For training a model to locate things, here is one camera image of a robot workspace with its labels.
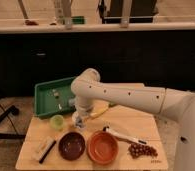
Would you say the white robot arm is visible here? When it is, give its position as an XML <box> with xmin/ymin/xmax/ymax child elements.
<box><xmin>71</xmin><ymin>68</ymin><xmax>195</xmax><ymax>171</ymax></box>

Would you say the green plastic tray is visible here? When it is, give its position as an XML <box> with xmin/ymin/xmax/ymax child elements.
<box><xmin>34</xmin><ymin>77</ymin><xmax>75</xmax><ymax>119</ymax></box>

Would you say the grey sponge block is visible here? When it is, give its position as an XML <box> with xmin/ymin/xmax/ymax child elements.
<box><xmin>68</xmin><ymin>98</ymin><xmax>75</xmax><ymax>107</ymax></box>

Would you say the black chair base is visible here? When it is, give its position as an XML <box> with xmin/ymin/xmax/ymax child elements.
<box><xmin>0</xmin><ymin>105</ymin><xmax>25</xmax><ymax>140</ymax></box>

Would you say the dark purple bowl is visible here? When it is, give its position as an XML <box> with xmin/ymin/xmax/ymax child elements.
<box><xmin>58</xmin><ymin>132</ymin><xmax>85</xmax><ymax>161</ymax></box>

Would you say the light green plastic cup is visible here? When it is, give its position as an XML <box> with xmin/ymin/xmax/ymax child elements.
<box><xmin>50</xmin><ymin>115</ymin><xmax>64</xmax><ymax>130</ymax></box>

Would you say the bunch of brown grapes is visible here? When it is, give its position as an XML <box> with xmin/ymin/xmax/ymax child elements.
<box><xmin>128</xmin><ymin>143</ymin><xmax>158</xmax><ymax>159</ymax></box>

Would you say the small utensil in tray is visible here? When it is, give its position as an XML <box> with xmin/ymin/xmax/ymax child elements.
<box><xmin>52</xmin><ymin>89</ymin><xmax>62</xmax><ymax>110</ymax></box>

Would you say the white black-tipped utensil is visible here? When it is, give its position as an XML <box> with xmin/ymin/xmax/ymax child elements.
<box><xmin>103</xmin><ymin>126</ymin><xmax>147</xmax><ymax>145</ymax></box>

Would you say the green container on counter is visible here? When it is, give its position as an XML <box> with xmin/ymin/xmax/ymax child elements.
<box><xmin>72</xmin><ymin>16</ymin><xmax>85</xmax><ymax>24</ymax></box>

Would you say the white brush with black handle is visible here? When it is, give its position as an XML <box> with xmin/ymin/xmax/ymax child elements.
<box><xmin>32</xmin><ymin>137</ymin><xmax>56</xmax><ymax>163</ymax></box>

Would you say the white paper cup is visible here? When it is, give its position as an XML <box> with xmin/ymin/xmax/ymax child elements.
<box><xmin>72</xmin><ymin>112</ymin><xmax>78</xmax><ymax>124</ymax></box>

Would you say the orange bowl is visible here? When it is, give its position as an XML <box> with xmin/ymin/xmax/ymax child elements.
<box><xmin>87</xmin><ymin>131</ymin><xmax>118</xmax><ymax>165</ymax></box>

